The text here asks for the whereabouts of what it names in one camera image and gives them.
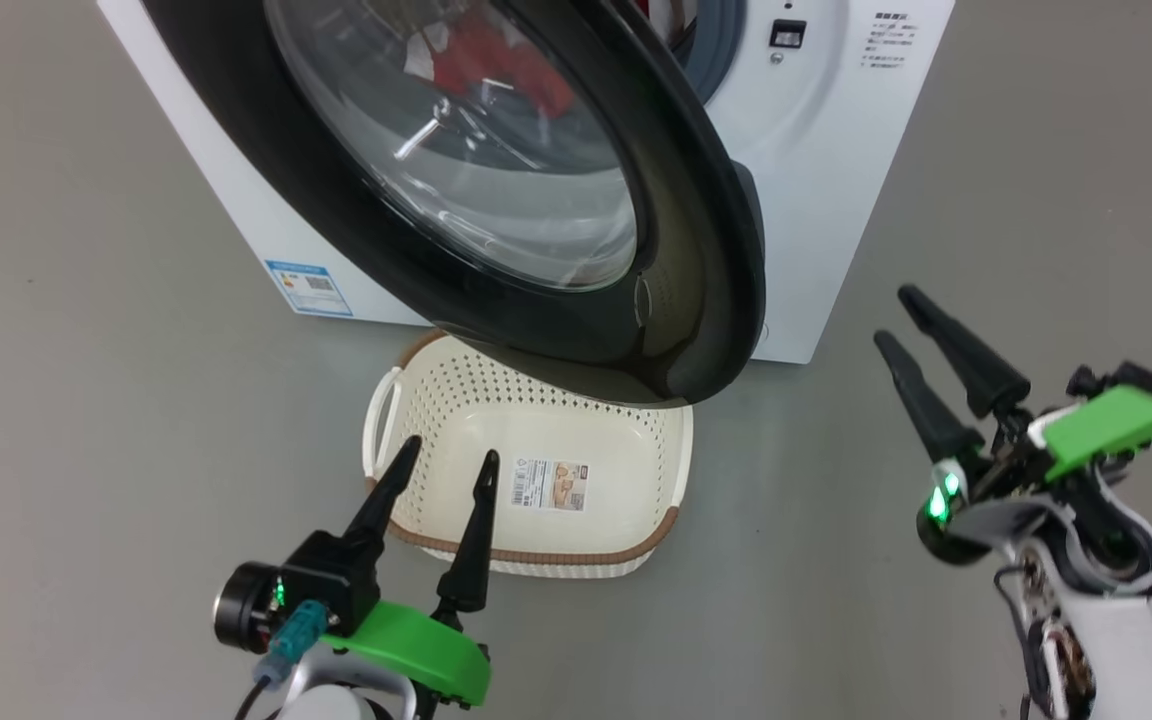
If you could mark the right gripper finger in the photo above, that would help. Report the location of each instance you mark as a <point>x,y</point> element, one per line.
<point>926,405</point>
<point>971,355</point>

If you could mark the black round washer door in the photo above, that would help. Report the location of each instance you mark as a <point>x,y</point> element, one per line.
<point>706,250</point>

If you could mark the white front-load washing machine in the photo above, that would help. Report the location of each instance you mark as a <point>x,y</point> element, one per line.
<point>836,200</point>

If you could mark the cream perforated laundry basket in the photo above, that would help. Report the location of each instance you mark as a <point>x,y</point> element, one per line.
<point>576,440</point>

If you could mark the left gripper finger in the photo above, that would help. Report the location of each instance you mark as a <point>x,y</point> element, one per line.
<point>384,505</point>
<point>471,550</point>

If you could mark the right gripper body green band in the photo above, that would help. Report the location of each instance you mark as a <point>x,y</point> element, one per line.
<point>1106,420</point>

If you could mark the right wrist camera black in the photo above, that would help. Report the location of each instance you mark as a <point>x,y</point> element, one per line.
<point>946,535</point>

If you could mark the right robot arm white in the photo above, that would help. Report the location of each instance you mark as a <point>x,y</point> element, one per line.
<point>1126,645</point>

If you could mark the black door lock slot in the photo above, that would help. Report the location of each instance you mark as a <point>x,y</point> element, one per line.
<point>787,33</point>

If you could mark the red garment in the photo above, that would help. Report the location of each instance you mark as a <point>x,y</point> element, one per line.
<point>496,62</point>

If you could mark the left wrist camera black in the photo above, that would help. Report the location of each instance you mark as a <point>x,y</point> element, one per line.
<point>244,608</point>

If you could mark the blue energy label sticker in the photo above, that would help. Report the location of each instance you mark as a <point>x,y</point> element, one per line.
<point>308,288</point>

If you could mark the grey rubber door gasket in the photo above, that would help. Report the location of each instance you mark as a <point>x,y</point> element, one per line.
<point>721,45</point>

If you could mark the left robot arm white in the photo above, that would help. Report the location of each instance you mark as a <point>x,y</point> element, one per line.
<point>336,702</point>

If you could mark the basket product label sticker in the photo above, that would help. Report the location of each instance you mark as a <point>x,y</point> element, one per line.
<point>548,485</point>

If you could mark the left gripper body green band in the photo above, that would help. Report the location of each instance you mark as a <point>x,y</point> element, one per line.
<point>406,640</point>

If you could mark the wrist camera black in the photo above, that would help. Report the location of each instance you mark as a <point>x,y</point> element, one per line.
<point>244,608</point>
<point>946,535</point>

